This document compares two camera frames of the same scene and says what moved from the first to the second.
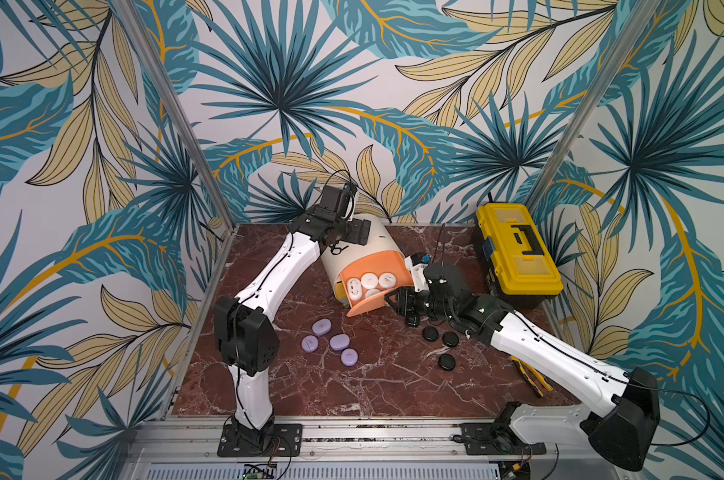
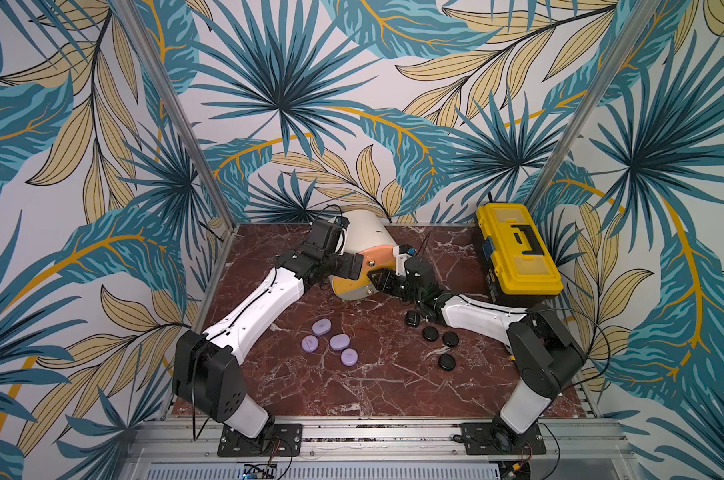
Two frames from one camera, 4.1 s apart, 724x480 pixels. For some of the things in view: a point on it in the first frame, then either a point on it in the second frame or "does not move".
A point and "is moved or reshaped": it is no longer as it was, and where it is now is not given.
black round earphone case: (430, 333) does not move
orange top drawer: (368, 280) is moved or reshaped
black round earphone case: (450, 339) does not move
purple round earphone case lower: (349, 357) does not move
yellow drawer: (340, 293) → (344, 284)
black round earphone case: (447, 362) does not move
